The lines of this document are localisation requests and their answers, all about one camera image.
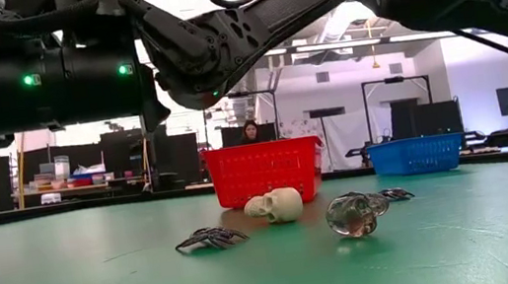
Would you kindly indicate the black rig frame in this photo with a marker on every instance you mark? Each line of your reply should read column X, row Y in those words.
column 393, row 79
column 275, row 109

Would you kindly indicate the ceiling strip light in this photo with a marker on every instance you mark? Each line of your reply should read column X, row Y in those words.
column 345, row 43

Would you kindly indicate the clear plastic bin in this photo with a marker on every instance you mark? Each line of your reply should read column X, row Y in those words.
column 61, row 166

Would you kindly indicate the person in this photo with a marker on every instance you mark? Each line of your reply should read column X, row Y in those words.
column 250, row 131

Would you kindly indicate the red plastic basket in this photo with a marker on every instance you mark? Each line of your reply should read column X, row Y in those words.
column 263, row 170

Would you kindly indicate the cluttered workbench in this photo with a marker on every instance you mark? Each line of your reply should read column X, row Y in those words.
column 66, row 189

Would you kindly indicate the blue plastic basket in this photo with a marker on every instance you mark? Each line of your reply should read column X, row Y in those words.
column 415, row 156

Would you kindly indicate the black equipment cabinet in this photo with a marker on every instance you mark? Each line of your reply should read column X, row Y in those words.
column 121, row 151

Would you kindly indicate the beige plastic skull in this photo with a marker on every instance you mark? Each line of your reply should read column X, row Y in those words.
column 278, row 206

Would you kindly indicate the black plastic spider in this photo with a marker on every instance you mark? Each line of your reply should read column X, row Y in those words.
column 397, row 194
column 212, row 237

